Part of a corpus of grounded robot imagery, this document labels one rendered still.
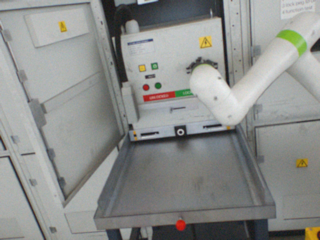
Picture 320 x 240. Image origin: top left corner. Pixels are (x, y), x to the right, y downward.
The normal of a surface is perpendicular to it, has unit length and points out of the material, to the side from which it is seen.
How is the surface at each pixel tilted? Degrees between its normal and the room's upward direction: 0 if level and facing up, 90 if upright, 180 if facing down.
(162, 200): 0
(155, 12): 90
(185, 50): 90
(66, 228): 90
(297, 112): 90
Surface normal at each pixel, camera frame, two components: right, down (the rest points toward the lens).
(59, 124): 0.94, -0.04
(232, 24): -0.09, 0.40
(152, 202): -0.18, -0.90
